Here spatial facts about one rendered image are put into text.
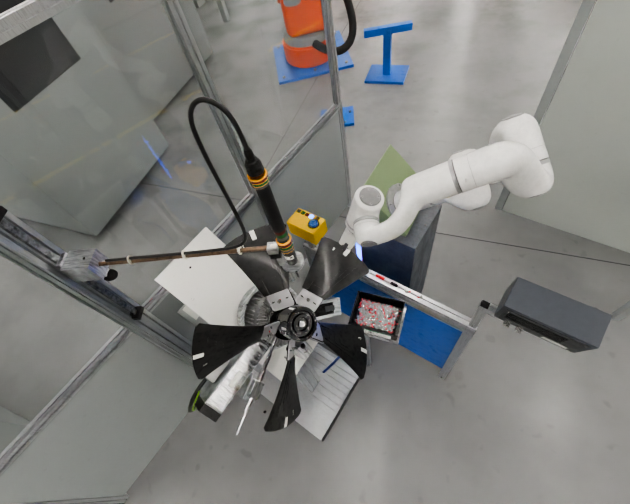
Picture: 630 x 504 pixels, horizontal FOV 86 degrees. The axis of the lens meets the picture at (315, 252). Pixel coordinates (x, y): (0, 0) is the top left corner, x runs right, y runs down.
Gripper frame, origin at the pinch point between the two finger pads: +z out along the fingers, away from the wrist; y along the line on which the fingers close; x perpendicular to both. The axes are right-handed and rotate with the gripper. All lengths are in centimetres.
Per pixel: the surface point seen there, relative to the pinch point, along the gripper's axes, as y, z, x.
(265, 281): 28.1, 2.4, -16.4
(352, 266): 2.4, 9.7, 5.0
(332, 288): 14.5, 9.1, 3.5
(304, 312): 28.7, 4.9, 0.4
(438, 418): 12, 105, 93
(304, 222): -12.1, 30.1, -25.7
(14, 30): 24, -48, -93
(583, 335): -7, -18, 72
